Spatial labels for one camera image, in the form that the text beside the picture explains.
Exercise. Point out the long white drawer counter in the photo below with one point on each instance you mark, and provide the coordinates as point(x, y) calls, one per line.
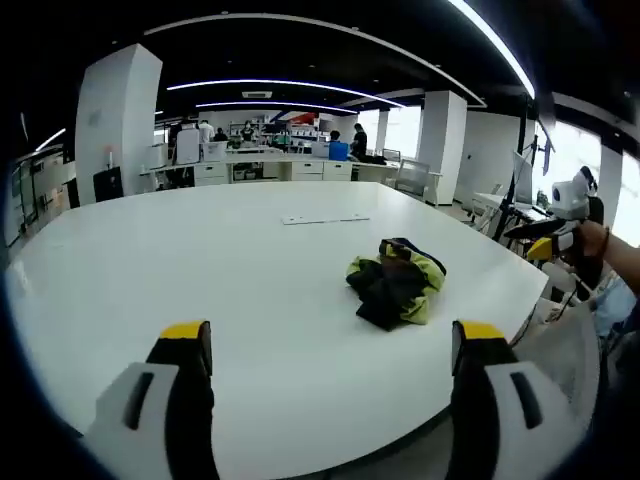
point(310, 170)

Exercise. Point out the white printer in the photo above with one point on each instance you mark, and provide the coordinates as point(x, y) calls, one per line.
point(156, 157)

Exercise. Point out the white storage box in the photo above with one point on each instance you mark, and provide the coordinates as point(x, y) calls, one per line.
point(214, 151)

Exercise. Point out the white mesh office chair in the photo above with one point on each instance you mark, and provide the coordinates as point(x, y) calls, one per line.
point(414, 177)

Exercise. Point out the bright ceiling light strip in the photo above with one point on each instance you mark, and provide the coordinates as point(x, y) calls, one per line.
point(495, 40)

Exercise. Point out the white square pillar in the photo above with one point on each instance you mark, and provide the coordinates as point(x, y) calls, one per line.
point(115, 125)

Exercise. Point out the person's dark clothing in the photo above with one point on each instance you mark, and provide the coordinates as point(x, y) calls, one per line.
point(622, 365)

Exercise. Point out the white tall appliance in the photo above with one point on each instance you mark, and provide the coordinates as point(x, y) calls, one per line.
point(188, 147)

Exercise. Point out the blue plastic crate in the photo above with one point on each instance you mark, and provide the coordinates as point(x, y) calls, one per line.
point(338, 151)

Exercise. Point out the black box cabinet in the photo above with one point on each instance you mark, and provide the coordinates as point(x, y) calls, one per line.
point(107, 185)

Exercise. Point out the ceiling air vent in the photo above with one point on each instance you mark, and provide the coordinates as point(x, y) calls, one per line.
point(257, 93)

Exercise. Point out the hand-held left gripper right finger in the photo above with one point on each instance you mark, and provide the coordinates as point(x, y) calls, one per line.
point(500, 430)

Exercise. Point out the computer monitor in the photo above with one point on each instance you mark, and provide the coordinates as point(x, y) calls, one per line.
point(522, 180)

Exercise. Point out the long curved ceiling light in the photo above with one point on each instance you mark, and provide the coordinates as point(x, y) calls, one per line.
point(280, 82)

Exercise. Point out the white table cover strip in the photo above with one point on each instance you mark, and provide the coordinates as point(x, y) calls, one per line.
point(325, 219)

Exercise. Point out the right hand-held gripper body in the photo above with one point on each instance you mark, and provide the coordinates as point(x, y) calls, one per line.
point(570, 200)

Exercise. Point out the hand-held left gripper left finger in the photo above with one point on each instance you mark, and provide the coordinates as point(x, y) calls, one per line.
point(150, 425)

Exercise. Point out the person's right hand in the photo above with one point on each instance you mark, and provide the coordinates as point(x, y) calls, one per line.
point(595, 240)

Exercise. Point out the multicolour long-sleeve garment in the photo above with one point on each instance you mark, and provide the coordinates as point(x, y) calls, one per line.
point(395, 290)

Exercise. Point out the grey mesh chair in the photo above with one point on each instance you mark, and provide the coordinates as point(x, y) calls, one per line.
point(560, 360)

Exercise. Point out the short curved ceiling light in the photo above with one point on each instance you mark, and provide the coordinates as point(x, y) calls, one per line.
point(275, 103)

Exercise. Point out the black tripod stand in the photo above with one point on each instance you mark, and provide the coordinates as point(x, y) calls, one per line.
point(510, 200)

